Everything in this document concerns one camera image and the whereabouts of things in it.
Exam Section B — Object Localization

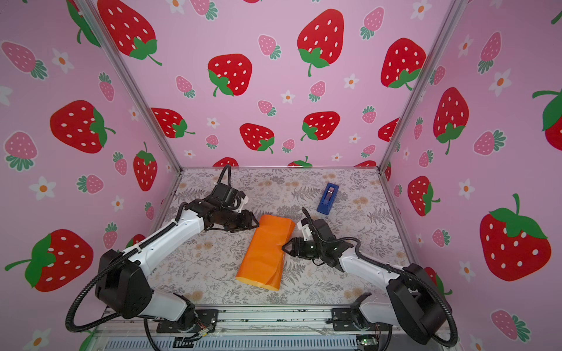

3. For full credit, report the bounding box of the left aluminium corner post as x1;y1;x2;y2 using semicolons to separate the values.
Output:
76;0;182;174

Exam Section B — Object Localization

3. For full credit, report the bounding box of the blue tape dispenser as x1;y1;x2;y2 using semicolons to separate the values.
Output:
317;183;339;215

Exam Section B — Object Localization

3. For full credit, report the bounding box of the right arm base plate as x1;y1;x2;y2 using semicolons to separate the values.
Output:
326;308;390;332

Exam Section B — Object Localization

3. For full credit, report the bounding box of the orange wrapping paper sheet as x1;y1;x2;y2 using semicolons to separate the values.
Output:
236;215;296;291

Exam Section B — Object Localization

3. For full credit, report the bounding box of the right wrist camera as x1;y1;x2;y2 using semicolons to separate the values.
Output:
297;219;313;241

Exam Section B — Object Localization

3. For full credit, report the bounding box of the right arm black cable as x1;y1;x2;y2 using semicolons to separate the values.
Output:
301;208;460;351

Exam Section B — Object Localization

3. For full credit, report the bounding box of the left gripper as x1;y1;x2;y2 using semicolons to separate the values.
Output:
220;210;261;233

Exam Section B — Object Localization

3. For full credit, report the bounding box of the right aluminium corner post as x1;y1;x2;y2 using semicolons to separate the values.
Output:
378;0;468;174

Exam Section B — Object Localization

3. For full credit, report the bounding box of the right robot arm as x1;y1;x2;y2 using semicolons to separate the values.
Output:
282;218;459;347

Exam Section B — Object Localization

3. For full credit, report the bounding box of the aluminium corner post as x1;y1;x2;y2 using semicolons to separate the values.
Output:
378;0;468;174
76;0;182;174

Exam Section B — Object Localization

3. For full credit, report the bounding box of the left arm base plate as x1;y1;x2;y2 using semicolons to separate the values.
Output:
157;309;219;334

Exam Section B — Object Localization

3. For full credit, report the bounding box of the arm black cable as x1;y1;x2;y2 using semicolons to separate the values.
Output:
301;208;460;351
64;164;234;351

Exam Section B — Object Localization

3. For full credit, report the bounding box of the aluminium front frame rail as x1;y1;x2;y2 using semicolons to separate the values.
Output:
91;304;458;351

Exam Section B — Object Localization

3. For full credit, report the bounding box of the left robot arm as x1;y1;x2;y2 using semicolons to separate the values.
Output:
95;184;259;329

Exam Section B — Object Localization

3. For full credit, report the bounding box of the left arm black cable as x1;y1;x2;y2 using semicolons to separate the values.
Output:
64;164;234;351

